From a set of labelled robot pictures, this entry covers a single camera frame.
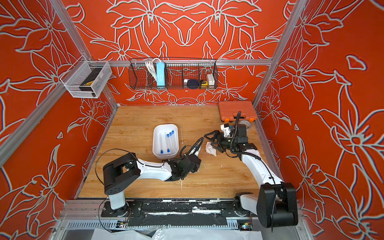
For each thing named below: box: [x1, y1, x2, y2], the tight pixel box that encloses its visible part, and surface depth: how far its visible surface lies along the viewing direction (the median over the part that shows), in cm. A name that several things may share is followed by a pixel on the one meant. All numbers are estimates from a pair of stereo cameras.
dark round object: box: [187, 79, 200, 90], surface depth 97 cm
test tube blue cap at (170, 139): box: [169, 132, 173, 148], surface depth 101 cm
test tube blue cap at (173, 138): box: [171, 130, 176, 146], surface depth 102 cm
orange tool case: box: [218, 100, 258, 123], surface depth 112 cm
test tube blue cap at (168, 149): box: [164, 132, 170, 153], surface depth 100 cm
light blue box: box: [156, 62, 166, 89], surface depth 92 cm
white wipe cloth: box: [205, 141, 217, 157], surface depth 84 cm
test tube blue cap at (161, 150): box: [159, 132, 164, 154], surface depth 100 cm
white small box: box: [207, 73, 215, 88], surface depth 94 cm
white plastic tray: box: [152, 123, 179, 159], surface depth 100 cm
